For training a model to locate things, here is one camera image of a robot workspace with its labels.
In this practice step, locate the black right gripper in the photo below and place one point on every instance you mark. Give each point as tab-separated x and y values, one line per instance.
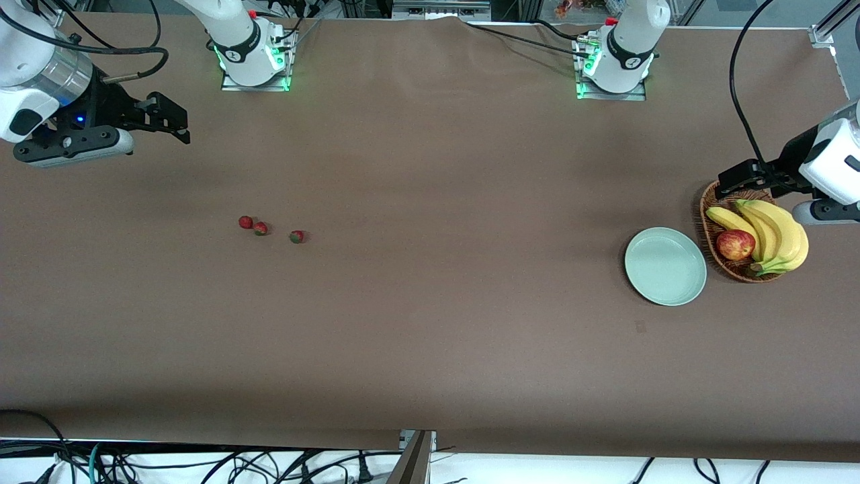
107	101

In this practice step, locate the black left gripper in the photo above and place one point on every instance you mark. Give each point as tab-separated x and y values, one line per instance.
791	159

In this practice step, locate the small red strawberry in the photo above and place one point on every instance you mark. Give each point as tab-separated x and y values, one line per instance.
260	228
246	222

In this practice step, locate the red and green strawberry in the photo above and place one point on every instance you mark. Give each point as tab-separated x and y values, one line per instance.
297	236

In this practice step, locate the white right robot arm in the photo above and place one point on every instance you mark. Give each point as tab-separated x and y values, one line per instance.
235	40

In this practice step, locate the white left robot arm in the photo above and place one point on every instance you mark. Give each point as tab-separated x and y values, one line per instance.
631	40

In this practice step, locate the light green plate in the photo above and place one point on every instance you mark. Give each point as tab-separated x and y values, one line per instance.
665	266

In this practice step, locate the red apple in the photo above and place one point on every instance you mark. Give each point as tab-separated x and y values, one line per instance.
735	245

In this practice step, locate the brown wicker basket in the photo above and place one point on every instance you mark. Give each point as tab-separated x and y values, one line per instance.
709	235

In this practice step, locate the large yellow banana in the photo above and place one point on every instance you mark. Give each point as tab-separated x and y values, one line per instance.
796	238

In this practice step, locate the orange background item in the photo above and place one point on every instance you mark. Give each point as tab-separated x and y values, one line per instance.
578	7

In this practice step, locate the grey device box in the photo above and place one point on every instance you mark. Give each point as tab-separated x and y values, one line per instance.
440	9

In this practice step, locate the brown table cover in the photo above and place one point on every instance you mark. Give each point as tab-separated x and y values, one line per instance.
430	336

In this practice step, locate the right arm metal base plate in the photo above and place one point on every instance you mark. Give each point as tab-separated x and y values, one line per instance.
232	87

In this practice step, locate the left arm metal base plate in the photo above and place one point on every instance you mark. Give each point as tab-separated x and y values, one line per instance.
635	97

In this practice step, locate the aluminium frame profile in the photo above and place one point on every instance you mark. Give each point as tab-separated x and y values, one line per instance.
821	35

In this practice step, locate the brown wooden post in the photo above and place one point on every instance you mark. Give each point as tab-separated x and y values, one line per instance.
411	464

